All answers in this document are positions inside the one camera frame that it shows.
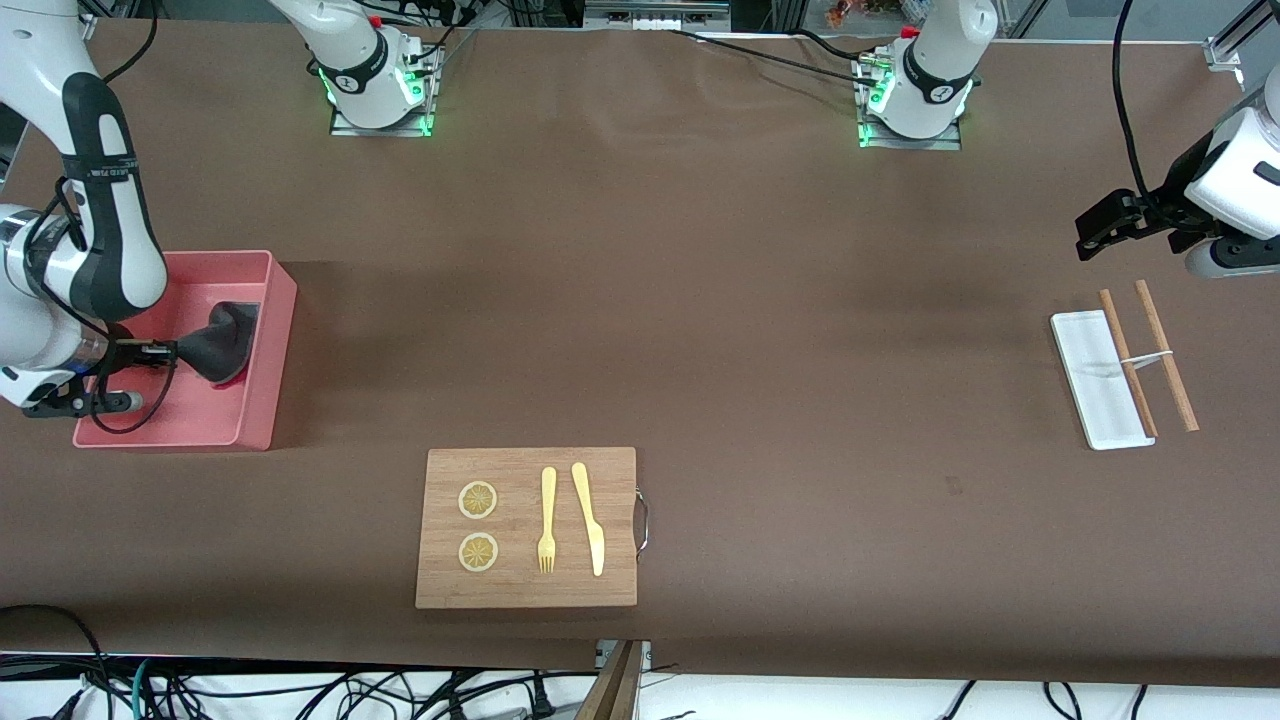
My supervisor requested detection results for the grey and pink cloth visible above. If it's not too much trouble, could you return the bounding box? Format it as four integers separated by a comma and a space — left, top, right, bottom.
175, 300, 263, 387

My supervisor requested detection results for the pink plastic bin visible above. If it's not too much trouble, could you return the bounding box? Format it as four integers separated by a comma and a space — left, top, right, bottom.
72, 250, 299, 452

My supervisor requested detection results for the white rectangular tray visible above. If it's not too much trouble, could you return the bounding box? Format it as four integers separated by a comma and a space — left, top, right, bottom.
1050, 309, 1157, 452

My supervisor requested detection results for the colourful toy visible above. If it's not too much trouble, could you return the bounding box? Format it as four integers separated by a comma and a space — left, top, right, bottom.
825, 0, 901, 28

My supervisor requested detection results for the yellow plastic fork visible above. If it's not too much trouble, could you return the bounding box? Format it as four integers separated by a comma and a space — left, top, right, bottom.
537, 466, 558, 574

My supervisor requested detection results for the wooden cutting board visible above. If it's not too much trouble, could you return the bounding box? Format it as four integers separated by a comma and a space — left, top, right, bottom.
415, 447, 652, 610

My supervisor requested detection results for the yellow plastic knife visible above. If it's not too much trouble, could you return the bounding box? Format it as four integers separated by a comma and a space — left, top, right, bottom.
571, 461, 606, 577

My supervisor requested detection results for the grey metal box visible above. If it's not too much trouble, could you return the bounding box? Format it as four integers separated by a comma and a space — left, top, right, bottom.
585, 0, 731, 33

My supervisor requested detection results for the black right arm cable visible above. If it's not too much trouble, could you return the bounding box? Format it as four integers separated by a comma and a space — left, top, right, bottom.
55, 0, 183, 437

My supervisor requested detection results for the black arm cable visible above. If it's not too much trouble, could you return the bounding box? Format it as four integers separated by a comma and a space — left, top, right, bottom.
55, 0, 183, 437
1112, 0, 1153, 198

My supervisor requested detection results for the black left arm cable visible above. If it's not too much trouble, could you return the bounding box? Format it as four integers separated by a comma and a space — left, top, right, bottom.
1112, 0, 1153, 198

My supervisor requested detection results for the aluminium frame corner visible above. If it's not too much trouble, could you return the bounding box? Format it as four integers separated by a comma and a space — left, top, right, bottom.
1205, 0, 1280, 71
76, 0, 141, 41

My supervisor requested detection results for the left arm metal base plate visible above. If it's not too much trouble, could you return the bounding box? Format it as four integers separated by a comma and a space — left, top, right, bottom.
858, 55, 963, 151

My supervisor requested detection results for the short black table cable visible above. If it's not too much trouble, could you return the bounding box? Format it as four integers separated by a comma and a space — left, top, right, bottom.
792, 27, 869, 61

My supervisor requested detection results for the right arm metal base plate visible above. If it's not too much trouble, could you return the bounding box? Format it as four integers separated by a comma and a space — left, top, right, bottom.
330, 45, 438, 138

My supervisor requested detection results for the long black table cable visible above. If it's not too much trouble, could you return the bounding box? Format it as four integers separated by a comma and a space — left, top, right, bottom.
660, 27, 883, 89

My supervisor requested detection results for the wooden post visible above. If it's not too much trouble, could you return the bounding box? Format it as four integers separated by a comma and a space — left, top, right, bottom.
575, 640, 644, 720

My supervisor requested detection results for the small metal bracket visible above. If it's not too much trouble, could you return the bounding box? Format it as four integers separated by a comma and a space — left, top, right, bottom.
596, 640, 653, 673

